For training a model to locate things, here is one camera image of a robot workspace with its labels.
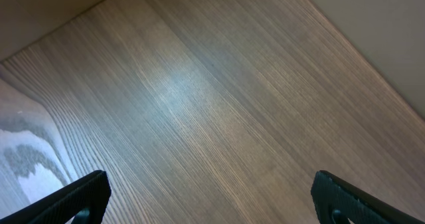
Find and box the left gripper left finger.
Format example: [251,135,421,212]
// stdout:
[1,170,112,224]

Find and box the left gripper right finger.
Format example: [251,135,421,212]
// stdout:
[311,170,424,224]

